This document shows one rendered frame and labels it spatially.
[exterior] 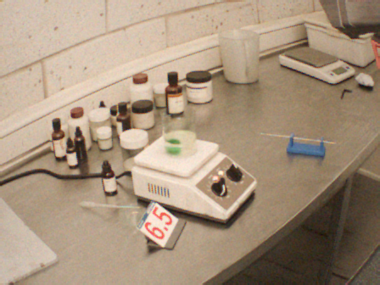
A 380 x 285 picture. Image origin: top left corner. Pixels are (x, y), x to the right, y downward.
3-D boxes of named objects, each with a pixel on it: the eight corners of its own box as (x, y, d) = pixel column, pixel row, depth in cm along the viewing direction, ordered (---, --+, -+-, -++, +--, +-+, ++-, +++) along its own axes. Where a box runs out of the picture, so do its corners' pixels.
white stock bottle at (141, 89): (154, 118, 138) (152, 78, 133) (131, 120, 138) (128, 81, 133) (153, 108, 144) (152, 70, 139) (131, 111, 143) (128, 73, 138)
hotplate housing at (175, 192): (257, 191, 106) (258, 154, 102) (226, 226, 96) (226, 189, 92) (160, 167, 116) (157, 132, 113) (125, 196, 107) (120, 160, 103)
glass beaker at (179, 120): (183, 164, 100) (181, 120, 96) (156, 155, 103) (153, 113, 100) (207, 148, 105) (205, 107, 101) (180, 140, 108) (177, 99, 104)
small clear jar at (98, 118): (86, 137, 131) (84, 114, 128) (103, 129, 135) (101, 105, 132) (98, 144, 127) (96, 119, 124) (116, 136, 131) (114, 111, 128)
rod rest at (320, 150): (325, 149, 119) (326, 136, 117) (323, 156, 116) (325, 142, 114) (288, 145, 122) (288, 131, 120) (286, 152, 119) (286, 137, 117)
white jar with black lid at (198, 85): (192, 92, 152) (191, 69, 149) (216, 95, 149) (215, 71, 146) (182, 102, 146) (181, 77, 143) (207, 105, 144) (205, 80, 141)
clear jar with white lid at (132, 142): (124, 178, 113) (120, 143, 109) (122, 164, 118) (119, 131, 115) (153, 175, 114) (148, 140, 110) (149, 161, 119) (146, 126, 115)
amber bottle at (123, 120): (131, 133, 131) (129, 99, 127) (132, 140, 128) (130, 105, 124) (117, 136, 131) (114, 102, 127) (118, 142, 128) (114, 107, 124)
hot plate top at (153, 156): (220, 148, 106) (220, 144, 105) (187, 178, 97) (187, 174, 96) (166, 136, 111) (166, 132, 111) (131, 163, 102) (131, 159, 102)
